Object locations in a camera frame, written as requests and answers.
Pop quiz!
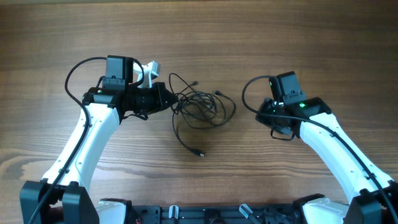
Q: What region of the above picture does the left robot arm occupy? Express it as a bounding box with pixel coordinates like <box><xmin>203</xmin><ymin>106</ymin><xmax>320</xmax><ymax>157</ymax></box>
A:
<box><xmin>20</xmin><ymin>55</ymin><xmax>177</xmax><ymax>223</ymax></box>

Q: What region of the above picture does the left camera black cable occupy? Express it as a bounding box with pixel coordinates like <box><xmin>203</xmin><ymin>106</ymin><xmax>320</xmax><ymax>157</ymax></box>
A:
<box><xmin>26</xmin><ymin>56</ymin><xmax>108</xmax><ymax>224</ymax></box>

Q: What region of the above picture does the camera black cable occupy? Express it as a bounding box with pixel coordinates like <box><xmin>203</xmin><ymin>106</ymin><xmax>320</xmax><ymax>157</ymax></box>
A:
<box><xmin>26</xmin><ymin>56</ymin><xmax>108</xmax><ymax>224</ymax></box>
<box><xmin>241</xmin><ymin>75</ymin><xmax>398</xmax><ymax>224</ymax></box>

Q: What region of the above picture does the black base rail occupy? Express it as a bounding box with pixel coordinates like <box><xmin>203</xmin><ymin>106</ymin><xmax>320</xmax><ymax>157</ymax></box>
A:
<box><xmin>132</xmin><ymin>204</ymin><xmax>302</xmax><ymax>224</ymax></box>

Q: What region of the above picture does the right camera black cable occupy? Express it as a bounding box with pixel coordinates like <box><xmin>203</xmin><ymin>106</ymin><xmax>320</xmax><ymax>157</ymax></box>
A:
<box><xmin>241</xmin><ymin>75</ymin><xmax>398</xmax><ymax>224</ymax></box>

